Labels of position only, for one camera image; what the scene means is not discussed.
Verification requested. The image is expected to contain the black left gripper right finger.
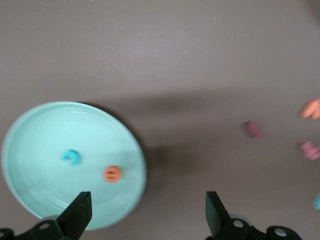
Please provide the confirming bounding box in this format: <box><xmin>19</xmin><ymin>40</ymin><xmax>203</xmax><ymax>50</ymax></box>
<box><xmin>202</xmin><ymin>191</ymin><xmax>305</xmax><ymax>240</ymax></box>

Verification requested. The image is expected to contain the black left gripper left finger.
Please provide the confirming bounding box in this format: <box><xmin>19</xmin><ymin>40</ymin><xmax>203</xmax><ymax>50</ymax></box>
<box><xmin>0</xmin><ymin>191</ymin><xmax>93</xmax><ymax>240</ymax></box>

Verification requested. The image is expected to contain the orange foam letter e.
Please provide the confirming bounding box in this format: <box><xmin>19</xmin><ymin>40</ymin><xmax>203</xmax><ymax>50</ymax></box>
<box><xmin>102</xmin><ymin>164</ymin><xmax>124</xmax><ymax>184</ymax></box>

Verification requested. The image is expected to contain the teal foam letter c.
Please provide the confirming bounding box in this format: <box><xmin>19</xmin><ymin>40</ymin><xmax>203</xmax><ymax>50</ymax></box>
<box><xmin>61</xmin><ymin>149</ymin><xmax>83</xmax><ymax>168</ymax></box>

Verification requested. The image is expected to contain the dark red foam letter l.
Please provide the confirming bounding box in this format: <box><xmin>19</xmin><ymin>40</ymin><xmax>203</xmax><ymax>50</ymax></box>
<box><xmin>243</xmin><ymin>120</ymin><xmax>263</xmax><ymax>139</ymax></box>

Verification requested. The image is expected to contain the light green plate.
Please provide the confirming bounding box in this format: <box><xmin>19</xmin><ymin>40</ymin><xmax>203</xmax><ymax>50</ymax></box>
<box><xmin>0</xmin><ymin>100</ymin><xmax>148</xmax><ymax>231</ymax></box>

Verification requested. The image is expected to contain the pink red foam letter t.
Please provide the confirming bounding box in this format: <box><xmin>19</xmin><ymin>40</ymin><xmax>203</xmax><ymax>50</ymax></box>
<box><xmin>299</xmin><ymin>140</ymin><xmax>320</xmax><ymax>161</ymax></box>

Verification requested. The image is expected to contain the orange foam letter v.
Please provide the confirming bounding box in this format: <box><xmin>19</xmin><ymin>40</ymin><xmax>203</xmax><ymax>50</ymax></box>
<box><xmin>299</xmin><ymin>98</ymin><xmax>320</xmax><ymax>119</ymax></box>

